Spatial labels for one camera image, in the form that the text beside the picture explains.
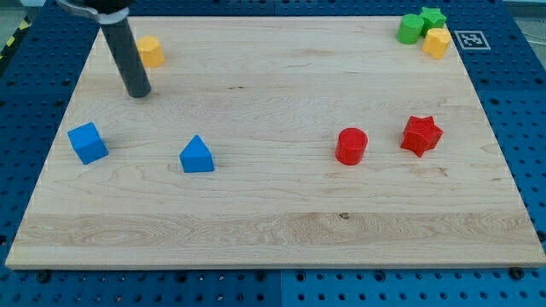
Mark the yellow hexagon block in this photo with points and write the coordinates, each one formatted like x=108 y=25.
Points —
x=150 y=50

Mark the light wooden board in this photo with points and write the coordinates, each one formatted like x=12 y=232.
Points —
x=269 y=97

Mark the blue cube block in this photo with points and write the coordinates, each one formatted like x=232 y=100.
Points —
x=87 y=143

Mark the red star block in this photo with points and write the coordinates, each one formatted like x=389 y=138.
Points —
x=420 y=135

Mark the green cylinder block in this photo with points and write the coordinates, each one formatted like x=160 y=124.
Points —
x=410 y=28

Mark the yellow pentagon block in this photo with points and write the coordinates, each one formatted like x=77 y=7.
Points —
x=436 y=42

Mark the black mount with metal clamp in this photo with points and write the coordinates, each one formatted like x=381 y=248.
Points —
x=94 y=10

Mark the blue triangular prism block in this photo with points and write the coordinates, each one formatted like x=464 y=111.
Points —
x=196 y=156

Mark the green star block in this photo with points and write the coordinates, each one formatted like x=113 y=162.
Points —
x=432 y=18

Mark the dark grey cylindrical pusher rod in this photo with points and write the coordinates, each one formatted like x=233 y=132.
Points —
x=123 y=48

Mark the red cylinder block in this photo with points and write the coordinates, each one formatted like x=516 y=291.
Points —
x=351 y=146

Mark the white fiducial marker tag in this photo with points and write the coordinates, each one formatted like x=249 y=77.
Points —
x=472 y=40

